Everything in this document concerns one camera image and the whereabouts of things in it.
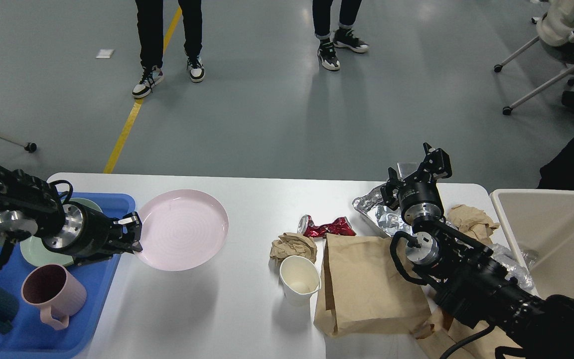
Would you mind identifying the crushed red can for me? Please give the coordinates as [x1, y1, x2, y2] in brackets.
[297, 214, 357, 238]

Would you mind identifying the clear plastic wrap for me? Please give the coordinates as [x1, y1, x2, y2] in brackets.
[489, 243, 535, 292]

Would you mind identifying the pink plate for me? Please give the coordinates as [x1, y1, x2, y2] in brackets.
[135, 189, 229, 271]

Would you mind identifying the white office chair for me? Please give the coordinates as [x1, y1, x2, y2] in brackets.
[493, 0, 574, 116]

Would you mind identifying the green plate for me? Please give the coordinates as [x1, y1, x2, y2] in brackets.
[20, 197, 103, 268]

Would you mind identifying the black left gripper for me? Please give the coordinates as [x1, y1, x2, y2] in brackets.
[42, 203, 143, 264]

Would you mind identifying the person in black trousers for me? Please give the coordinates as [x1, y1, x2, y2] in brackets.
[132, 0, 205, 99]

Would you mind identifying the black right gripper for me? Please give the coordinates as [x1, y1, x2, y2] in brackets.
[380, 143, 453, 224]

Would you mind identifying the brown paper bag lower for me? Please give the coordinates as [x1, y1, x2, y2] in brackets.
[412, 307, 519, 359]

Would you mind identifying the brown paper bag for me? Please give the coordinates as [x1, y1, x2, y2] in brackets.
[412, 307, 519, 359]
[313, 234, 431, 337]

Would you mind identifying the crumpled brown paper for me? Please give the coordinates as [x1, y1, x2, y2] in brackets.
[446, 204, 500, 246]

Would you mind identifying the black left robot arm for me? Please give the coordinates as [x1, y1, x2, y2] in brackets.
[0, 166, 143, 270]

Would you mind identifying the crumpled brown paper ball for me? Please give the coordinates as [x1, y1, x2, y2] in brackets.
[269, 232, 317, 265]

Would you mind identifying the pink mug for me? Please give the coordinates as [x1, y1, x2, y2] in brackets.
[20, 264, 87, 331]

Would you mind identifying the chair leg with caster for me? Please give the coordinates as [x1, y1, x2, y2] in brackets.
[0, 131, 38, 153]

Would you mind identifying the person with black sneakers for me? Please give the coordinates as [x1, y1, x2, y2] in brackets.
[312, 0, 370, 71]

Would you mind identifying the beige plastic bin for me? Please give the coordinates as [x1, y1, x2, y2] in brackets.
[490, 189, 574, 298]

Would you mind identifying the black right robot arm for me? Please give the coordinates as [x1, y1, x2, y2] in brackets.
[380, 143, 574, 359]

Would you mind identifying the white paper cup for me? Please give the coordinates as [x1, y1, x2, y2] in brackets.
[279, 255, 321, 306]

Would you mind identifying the blue plastic tray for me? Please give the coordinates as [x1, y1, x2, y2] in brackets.
[0, 192, 136, 359]

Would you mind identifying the crumpled aluminium foil tray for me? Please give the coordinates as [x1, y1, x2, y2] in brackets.
[352, 162, 459, 240]

